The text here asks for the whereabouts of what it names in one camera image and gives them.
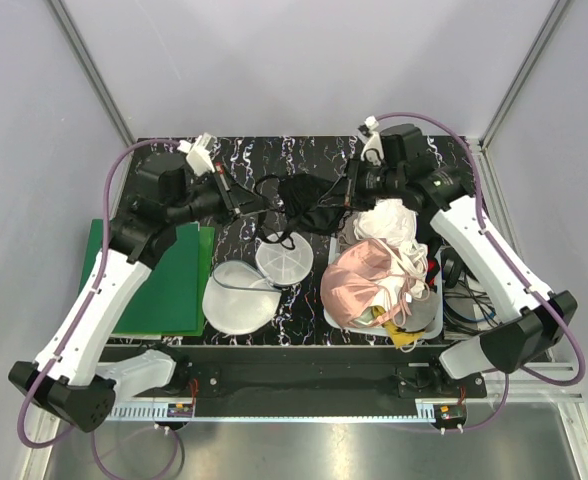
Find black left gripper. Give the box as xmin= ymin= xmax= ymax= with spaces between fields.
xmin=169 ymin=162 xmax=274 ymax=227

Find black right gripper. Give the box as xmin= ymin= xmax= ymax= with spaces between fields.
xmin=319 ymin=154 xmax=404 ymax=212

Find black lace bra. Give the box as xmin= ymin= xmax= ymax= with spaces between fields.
xmin=253 ymin=173 xmax=350 ymax=250

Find white mesh laundry bag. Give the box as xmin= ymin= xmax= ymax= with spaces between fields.
xmin=202 ymin=233 xmax=314 ymax=335

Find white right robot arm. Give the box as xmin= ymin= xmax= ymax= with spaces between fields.
xmin=344 ymin=113 xmax=578 ymax=397

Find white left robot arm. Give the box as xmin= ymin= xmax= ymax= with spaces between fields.
xmin=8 ymin=133 xmax=268 ymax=439

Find white bra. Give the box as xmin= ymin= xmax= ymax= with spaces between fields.
xmin=353 ymin=199 xmax=428 ymax=299

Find pink satin bra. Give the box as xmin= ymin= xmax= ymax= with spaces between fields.
xmin=320 ymin=238 xmax=429 ymax=329

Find white laundry basket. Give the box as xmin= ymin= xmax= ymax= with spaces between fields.
xmin=328 ymin=237 xmax=444 ymax=341

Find black headphones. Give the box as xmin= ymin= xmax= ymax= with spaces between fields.
xmin=441 ymin=246 xmax=466 ymax=289

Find green binder folder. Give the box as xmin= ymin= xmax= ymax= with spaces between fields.
xmin=78 ymin=219 xmax=217 ymax=339

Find black marbled table mat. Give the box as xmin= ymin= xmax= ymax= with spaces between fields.
xmin=108 ymin=134 xmax=495 ymax=349

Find grey cloth item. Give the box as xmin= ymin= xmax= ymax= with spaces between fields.
xmin=404 ymin=292 xmax=440 ymax=333

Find yellow cloth item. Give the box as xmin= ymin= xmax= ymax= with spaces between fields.
xmin=380 ymin=308 xmax=424 ymax=352

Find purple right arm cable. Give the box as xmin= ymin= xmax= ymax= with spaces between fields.
xmin=373 ymin=112 xmax=588 ymax=434

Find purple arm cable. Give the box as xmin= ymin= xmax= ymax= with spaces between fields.
xmin=373 ymin=112 xmax=588 ymax=434
xmin=17 ymin=139 xmax=191 ymax=479

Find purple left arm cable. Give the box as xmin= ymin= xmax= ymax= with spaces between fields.
xmin=17 ymin=139 xmax=191 ymax=479

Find bundle of black cables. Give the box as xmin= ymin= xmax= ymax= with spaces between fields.
xmin=443 ymin=274 xmax=500 ymax=331

